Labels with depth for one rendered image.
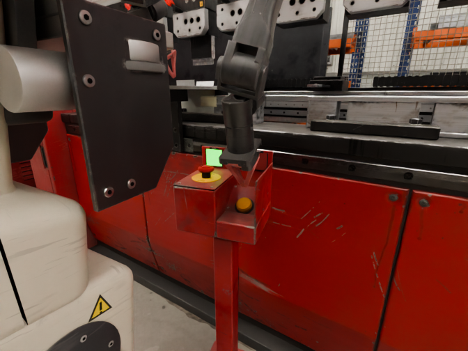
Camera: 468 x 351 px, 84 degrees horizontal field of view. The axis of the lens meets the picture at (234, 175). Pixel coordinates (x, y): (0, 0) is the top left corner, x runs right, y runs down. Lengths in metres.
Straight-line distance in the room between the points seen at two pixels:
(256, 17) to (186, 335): 1.18
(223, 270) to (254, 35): 0.55
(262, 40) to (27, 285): 0.43
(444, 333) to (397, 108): 0.57
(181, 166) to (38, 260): 0.80
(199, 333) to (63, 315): 1.05
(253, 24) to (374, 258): 0.63
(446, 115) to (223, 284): 0.70
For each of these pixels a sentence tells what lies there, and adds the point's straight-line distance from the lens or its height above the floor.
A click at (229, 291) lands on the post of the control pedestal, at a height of 0.47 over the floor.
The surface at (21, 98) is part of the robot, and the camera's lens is 0.23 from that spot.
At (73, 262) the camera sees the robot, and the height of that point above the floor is 0.84.
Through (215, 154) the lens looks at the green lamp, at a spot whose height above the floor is 0.82.
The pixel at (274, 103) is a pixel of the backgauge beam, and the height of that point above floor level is 0.94.
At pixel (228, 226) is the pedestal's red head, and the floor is 0.70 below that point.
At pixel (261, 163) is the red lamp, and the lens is 0.68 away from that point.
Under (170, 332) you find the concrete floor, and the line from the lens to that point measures 1.34.
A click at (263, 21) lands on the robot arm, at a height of 1.09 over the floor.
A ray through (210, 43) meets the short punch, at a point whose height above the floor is 1.15.
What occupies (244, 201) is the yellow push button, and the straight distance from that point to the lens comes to 0.64.
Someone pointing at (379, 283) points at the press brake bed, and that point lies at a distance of 0.85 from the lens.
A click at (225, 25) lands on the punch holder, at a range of 0.99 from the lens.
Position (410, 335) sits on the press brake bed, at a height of 0.37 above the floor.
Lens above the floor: 0.98
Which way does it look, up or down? 18 degrees down
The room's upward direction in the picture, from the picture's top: straight up
